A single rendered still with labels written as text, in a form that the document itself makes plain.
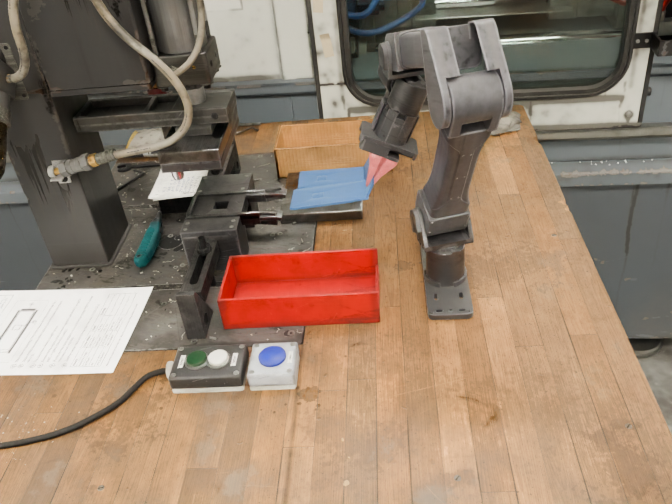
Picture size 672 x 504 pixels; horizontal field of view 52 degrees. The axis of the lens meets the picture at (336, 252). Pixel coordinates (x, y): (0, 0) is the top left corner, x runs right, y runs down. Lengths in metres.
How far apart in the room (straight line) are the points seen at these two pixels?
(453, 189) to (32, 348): 0.71
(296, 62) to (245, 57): 0.13
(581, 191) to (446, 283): 0.90
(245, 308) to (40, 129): 0.45
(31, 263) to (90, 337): 1.22
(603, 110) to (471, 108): 0.99
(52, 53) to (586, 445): 0.94
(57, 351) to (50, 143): 0.34
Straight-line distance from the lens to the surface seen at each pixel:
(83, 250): 1.34
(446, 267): 1.11
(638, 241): 2.09
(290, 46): 1.79
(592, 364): 1.04
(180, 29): 1.12
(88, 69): 1.16
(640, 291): 2.21
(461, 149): 0.93
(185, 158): 1.13
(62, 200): 1.29
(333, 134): 1.57
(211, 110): 1.15
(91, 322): 1.22
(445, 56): 0.88
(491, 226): 1.29
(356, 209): 1.32
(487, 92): 0.88
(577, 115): 1.83
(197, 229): 1.21
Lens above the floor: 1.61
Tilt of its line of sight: 35 degrees down
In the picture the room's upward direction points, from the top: 7 degrees counter-clockwise
